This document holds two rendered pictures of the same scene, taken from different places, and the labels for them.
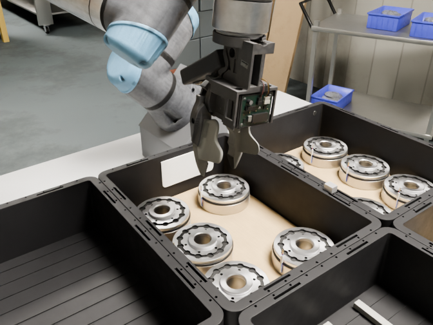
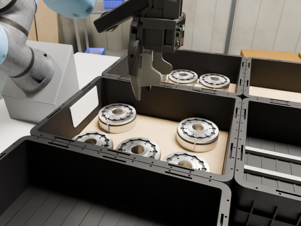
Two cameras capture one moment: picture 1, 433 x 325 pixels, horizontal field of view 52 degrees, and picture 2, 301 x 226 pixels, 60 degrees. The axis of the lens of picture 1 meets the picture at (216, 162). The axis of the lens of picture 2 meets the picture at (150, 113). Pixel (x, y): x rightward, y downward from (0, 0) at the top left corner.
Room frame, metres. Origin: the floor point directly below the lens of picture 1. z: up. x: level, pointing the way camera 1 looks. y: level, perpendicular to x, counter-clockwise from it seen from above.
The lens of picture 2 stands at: (0.20, 0.25, 1.24)
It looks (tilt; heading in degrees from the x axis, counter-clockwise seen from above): 32 degrees down; 326
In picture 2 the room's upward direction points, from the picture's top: straight up
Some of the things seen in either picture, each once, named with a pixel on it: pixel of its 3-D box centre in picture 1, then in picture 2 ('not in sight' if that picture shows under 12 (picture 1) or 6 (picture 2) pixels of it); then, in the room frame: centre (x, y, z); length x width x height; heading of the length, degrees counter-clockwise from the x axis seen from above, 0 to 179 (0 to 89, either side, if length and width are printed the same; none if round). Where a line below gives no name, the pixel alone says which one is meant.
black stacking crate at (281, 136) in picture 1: (342, 173); (177, 82); (0.78, -0.26, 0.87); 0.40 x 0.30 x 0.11; 36
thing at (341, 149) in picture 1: (325, 146); not in sight; (0.92, -0.26, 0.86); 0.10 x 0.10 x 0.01
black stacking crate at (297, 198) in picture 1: (227, 226); (145, 135); (0.61, -0.02, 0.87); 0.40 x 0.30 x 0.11; 36
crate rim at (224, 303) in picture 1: (227, 202); (145, 117); (0.61, -0.02, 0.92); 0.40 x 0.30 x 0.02; 36
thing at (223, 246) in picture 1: (202, 242); (137, 151); (0.58, 0.02, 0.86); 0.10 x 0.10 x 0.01
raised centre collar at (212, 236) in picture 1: (202, 239); (137, 150); (0.58, 0.02, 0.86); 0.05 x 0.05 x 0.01
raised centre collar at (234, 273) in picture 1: (236, 282); (184, 167); (0.48, -0.03, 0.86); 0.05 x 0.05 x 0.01
